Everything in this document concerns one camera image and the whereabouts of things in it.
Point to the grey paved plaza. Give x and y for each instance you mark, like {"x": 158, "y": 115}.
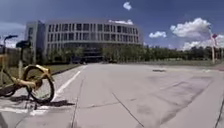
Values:
{"x": 133, "y": 93}

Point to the grey building with window rows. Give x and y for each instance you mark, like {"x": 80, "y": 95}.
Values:
{"x": 93, "y": 33}

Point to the dark manhole cover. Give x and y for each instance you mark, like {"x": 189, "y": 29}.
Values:
{"x": 159, "y": 70}

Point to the row of trees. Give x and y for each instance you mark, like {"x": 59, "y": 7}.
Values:
{"x": 160, "y": 53}

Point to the grass strip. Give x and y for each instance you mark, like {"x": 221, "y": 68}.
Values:
{"x": 173, "y": 62}
{"x": 60, "y": 68}

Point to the yellow bicycle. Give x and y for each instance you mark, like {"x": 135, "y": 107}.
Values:
{"x": 28, "y": 83}

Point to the pole with red sign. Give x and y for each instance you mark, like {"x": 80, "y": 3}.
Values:
{"x": 213, "y": 50}

